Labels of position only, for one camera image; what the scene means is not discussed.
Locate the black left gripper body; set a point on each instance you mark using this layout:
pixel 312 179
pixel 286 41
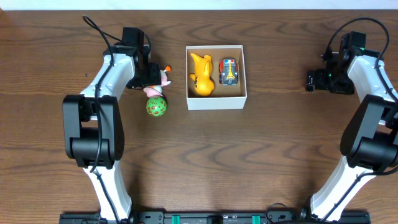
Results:
pixel 154 78

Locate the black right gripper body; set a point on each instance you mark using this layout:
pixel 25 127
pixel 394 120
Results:
pixel 333 81

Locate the white pink rubber chicken toy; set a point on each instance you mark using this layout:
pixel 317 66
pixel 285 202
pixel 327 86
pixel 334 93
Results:
pixel 156 90

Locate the green spotted ball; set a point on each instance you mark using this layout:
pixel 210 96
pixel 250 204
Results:
pixel 156 106

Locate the orange rubber giraffe toy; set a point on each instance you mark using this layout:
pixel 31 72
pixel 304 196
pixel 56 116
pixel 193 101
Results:
pixel 203 68

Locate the red grey toy truck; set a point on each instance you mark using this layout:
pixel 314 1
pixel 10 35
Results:
pixel 228 69

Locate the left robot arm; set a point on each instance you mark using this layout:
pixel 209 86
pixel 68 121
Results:
pixel 93 130

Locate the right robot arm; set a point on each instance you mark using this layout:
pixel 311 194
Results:
pixel 368 145

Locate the white cardboard box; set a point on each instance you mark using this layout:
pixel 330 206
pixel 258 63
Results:
pixel 223 97

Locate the black mounting rail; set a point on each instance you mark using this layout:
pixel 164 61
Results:
pixel 272 216

